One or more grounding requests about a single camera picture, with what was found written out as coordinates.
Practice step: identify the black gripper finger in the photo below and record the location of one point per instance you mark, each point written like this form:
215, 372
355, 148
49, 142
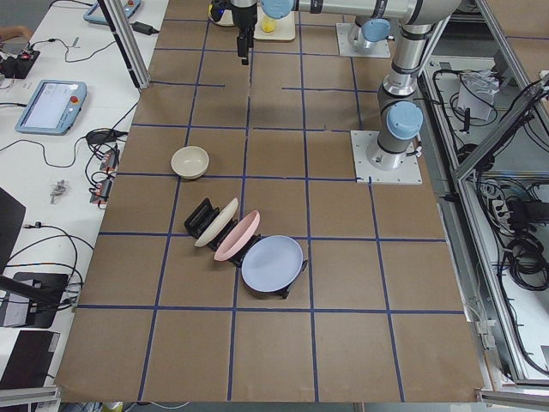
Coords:
241, 43
247, 43

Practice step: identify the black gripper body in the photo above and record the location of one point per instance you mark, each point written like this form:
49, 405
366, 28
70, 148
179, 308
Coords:
244, 18

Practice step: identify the blue plate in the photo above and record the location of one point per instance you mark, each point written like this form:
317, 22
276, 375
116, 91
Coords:
272, 264

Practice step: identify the cream plate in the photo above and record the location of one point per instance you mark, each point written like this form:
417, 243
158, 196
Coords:
219, 222

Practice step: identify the pink plate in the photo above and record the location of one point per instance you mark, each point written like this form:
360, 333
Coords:
238, 236

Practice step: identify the white rectangular tray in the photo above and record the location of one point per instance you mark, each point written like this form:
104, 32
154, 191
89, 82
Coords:
284, 31

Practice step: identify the black power adapter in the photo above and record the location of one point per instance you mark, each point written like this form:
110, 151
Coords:
144, 28

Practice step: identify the cream bowl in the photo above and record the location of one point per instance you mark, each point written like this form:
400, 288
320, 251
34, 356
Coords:
190, 162

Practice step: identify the black dish rack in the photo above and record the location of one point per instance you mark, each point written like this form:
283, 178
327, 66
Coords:
197, 222

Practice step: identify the blue teach pendant near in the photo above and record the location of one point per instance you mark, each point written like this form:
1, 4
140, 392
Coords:
53, 108

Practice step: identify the crumpled white paper bag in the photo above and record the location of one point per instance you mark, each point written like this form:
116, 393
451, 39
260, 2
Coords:
477, 93

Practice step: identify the black monitor stand base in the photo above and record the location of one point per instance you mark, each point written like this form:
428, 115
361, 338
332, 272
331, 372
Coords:
32, 299

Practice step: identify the aluminium frame post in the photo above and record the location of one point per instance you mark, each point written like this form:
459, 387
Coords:
122, 32

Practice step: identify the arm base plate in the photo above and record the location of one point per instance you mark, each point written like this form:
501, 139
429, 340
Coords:
403, 165
359, 48

